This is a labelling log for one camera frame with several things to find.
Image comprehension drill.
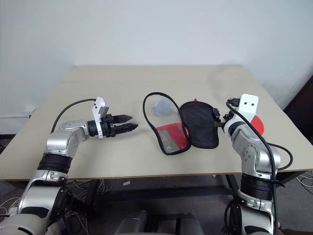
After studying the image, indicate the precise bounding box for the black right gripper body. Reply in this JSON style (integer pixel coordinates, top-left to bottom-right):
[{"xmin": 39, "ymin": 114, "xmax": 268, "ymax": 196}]
[{"xmin": 219, "ymin": 110, "xmax": 233, "ymax": 128}]

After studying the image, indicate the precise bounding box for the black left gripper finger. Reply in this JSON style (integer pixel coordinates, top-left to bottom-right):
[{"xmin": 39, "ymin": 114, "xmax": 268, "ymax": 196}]
[
  {"xmin": 115, "ymin": 123, "xmax": 139, "ymax": 134},
  {"xmin": 114, "ymin": 114, "xmax": 133, "ymax": 123}
]

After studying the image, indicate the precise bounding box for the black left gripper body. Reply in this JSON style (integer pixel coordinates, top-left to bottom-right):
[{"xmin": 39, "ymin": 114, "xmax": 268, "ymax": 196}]
[{"xmin": 100, "ymin": 114, "xmax": 118, "ymax": 139}]

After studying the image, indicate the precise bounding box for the red mesh bag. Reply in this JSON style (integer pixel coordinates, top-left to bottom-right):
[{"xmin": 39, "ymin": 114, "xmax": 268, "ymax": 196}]
[{"xmin": 142, "ymin": 92, "xmax": 220, "ymax": 156}]

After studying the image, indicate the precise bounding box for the blue-grey soft piece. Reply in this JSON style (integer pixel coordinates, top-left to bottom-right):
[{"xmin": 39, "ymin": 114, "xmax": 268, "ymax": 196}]
[{"xmin": 151, "ymin": 97, "xmax": 172, "ymax": 118}]

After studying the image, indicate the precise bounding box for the dark grey rounded shape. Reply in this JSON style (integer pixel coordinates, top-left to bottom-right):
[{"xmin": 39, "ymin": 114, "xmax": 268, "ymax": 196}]
[
  {"xmin": 175, "ymin": 212, "xmax": 204, "ymax": 235},
  {"xmin": 114, "ymin": 210, "xmax": 148, "ymax": 235}
]

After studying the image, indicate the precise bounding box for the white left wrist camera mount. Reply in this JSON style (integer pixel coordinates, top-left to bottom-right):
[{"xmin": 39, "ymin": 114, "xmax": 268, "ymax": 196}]
[{"xmin": 91, "ymin": 96, "xmax": 110, "ymax": 140}]

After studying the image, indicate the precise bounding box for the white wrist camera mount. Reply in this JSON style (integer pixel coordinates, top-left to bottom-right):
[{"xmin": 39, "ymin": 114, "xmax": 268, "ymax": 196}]
[
  {"xmin": 238, "ymin": 94, "xmax": 259, "ymax": 121},
  {"xmin": 91, "ymin": 96, "xmax": 110, "ymax": 140}
]

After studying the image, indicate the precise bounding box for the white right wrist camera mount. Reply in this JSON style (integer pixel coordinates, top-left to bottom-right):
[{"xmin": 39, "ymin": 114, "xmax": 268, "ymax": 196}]
[{"xmin": 238, "ymin": 94, "xmax": 259, "ymax": 121}]

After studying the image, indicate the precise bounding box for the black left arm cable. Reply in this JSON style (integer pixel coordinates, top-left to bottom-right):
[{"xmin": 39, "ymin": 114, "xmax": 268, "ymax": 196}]
[{"xmin": 52, "ymin": 98, "xmax": 97, "ymax": 134}]

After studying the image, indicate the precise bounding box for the black object by wall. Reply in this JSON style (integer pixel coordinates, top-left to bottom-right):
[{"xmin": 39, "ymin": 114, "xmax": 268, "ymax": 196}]
[{"xmin": 283, "ymin": 72, "xmax": 313, "ymax": 144}]

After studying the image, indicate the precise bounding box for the black metal table frame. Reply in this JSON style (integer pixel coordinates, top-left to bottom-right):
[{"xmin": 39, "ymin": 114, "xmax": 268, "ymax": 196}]
[{"xmin": 88, "ymin": 170, "xmax": 313, "ymax": 205}]

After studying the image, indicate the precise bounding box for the white floor cables bundle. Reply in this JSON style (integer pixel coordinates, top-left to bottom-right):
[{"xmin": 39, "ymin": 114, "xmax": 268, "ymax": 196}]
[
  {"xmin": 296, "ymin": 170, "xmax": 313, "ymax": 188},
  {"xmin": 0, "ymin": 195, "xmax": 24, "ymax": 222}
]

